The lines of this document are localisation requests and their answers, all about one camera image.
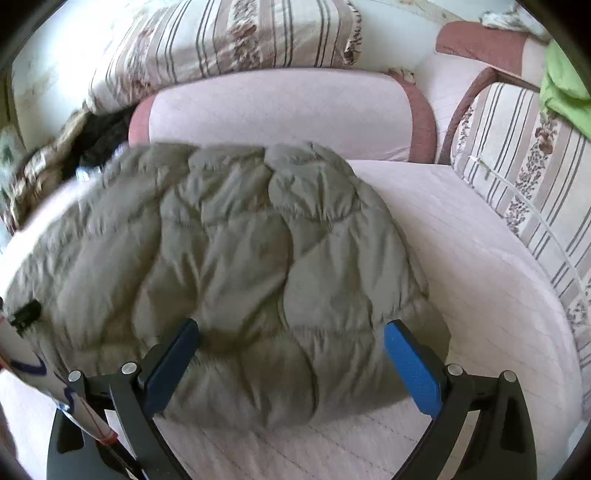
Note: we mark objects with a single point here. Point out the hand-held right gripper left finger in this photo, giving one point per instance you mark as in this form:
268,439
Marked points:
168,369

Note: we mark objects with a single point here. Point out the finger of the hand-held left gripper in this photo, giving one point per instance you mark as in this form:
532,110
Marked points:
27,314

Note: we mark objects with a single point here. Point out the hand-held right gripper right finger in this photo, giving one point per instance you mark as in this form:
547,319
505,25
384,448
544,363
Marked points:
413,369

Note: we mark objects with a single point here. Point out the grey-green quilted puffer jacket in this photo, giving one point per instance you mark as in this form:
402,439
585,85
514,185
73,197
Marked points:
231,258

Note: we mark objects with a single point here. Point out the beige patterned cloth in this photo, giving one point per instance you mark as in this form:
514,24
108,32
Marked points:
48,161

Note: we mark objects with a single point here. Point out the black fuzzy cloth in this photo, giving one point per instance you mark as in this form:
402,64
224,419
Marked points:
104,138

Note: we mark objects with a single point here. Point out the large striped floral cushion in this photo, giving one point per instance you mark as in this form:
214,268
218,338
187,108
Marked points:
517,175

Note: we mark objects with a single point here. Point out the pink cushion with maroon edge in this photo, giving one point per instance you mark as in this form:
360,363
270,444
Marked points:
277,110

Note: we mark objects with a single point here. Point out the green cloth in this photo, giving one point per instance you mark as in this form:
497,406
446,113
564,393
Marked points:
563,92

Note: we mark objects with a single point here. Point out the striped floral pillow with frill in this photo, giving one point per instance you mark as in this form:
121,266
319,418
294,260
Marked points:
207,41

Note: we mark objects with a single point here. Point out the pink maroon armrest cushion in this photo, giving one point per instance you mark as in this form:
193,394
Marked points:
480,41

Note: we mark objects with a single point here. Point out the white patterned cloth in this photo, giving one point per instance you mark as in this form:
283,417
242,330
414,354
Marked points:
508,19

